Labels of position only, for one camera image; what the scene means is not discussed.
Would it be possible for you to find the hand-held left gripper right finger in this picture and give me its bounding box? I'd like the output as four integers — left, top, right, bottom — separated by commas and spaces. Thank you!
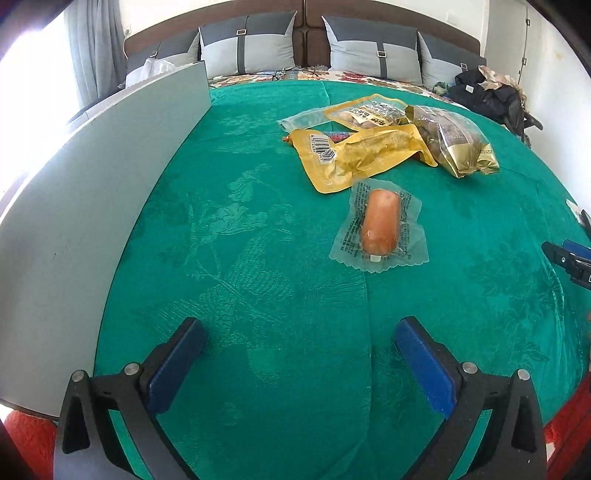
396, 316, 548, 480

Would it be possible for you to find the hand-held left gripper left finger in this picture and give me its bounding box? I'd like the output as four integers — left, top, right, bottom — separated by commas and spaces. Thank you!
53, 316, 205, 480

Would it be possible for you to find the clear packet with large sausage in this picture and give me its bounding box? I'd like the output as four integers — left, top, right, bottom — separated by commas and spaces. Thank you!
329, 179, 430, 273

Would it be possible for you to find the gold foil snack packet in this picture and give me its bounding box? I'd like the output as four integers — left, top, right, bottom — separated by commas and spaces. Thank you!
406, 104, 501, 179

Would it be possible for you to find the white cardboard box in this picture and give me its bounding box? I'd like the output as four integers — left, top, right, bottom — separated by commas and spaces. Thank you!
0, 60, 213, 418

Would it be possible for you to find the yellow chicken foot packet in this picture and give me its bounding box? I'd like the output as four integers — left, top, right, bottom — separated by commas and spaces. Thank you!
288, 124, 438, 195

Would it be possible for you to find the yellow-edged clear snack packet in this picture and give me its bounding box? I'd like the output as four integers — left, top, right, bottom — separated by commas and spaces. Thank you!
323, 93, 409, 130

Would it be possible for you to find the long clear snack packet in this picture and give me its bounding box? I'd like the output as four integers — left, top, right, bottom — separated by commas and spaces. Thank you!
277, 108, 331, 132

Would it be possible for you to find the green patterned blanket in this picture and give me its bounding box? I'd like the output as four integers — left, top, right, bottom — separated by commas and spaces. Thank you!
92, 79, 591, 480

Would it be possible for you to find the orange fuzzy garment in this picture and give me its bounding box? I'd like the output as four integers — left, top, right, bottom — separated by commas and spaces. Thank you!
4, 392, 591, 480

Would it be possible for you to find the pile of black clothes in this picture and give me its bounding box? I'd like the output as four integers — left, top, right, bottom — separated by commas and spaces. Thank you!
448, 69, 527, 125

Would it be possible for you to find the beige patterned cloth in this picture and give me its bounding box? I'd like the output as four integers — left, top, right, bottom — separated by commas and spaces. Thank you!
478, 65, 520, 89

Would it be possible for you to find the grey two-tone pillow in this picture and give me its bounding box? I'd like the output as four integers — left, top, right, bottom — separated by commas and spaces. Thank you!
321, 15, 423, 85
126, 34, 201, 88
198, 10, 298, 79
417, 31, 488, 90

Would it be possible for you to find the floral bedsheet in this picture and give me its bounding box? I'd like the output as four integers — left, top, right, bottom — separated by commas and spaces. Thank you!
208, 67, 467, 109

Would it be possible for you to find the clear plastic bag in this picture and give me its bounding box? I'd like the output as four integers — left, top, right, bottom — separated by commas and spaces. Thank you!
139, 58, 178, 83

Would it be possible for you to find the grey curtain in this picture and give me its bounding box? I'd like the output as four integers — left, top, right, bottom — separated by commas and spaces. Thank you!
65, 0, 127, 109

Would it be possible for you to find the brown headboard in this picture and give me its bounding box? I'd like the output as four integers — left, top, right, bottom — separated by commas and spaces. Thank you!
124, 0, 481, 70

